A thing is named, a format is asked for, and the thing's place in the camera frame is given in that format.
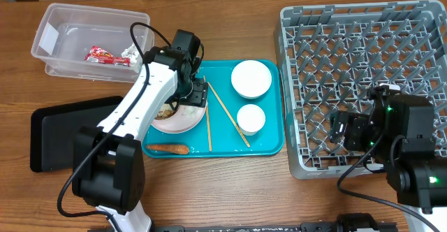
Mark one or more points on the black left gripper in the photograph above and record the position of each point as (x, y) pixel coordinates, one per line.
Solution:
(199, 96)

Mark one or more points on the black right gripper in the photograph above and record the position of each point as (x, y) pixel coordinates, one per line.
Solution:
(354, 123)

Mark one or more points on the white tissue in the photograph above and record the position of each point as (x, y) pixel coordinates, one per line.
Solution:
(191, 111)

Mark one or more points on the red snack wrapper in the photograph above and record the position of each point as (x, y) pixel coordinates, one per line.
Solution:
(101, 56)

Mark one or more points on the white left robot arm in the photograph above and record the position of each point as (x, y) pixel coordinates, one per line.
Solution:
(108, 168)

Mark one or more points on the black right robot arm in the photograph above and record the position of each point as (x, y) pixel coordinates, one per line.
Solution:
(398, 134)

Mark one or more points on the grey dishwasher rack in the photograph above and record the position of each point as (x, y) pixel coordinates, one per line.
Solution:
(329, 55)

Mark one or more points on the clear plastic waste bin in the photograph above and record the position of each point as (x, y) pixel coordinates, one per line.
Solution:
(67, 33)

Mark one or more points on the right wooden chopstick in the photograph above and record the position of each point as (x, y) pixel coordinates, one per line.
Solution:
(229, 115)

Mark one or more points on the teal plastic tray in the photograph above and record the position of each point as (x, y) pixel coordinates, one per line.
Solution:
(226, 142)

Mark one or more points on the orange carrot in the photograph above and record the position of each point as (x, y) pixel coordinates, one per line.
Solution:
(174, 149)

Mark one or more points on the large white upturned bowl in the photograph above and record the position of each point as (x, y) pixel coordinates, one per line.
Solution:
(251, 79)

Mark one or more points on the crumpled foil ball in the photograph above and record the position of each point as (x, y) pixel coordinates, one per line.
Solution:
(130, 55)

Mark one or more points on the small white upturned cup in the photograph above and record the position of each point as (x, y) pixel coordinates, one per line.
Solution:
(250, 119)

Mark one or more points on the black rectangular tray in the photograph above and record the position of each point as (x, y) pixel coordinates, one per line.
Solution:
(54, 128)

